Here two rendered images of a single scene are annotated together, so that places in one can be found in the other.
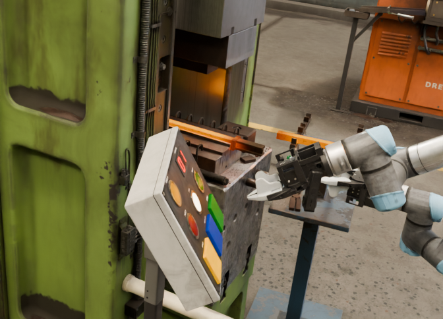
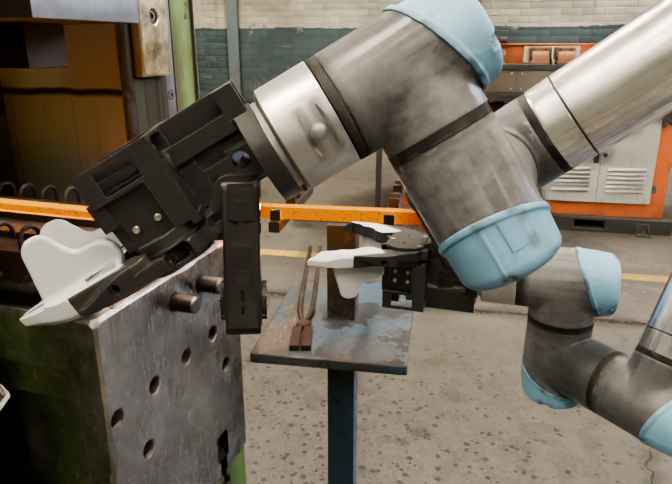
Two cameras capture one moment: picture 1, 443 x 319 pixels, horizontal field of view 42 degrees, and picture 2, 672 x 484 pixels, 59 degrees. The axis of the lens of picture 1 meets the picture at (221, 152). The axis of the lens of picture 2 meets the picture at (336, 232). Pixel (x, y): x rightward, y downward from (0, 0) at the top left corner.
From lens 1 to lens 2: 1.01 m
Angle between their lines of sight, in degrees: 9
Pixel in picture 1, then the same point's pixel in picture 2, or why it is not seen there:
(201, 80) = (84, 128)
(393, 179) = (509, 162)
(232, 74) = (138, 106)
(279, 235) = (313, 394)
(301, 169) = (171, 173)
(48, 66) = not seen: outside the picture
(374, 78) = not seen: hidden behind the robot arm
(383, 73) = not seen: hidden behind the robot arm
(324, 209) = (356, 338)
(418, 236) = (570, 359)
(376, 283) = (466, 444)
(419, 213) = (562, 302)
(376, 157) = (434, 85)
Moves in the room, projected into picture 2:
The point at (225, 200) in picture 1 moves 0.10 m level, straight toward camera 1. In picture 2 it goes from (102, 349) to (76, 394)
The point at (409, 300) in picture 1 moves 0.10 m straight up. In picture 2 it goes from (523, 465) to (526, 437)
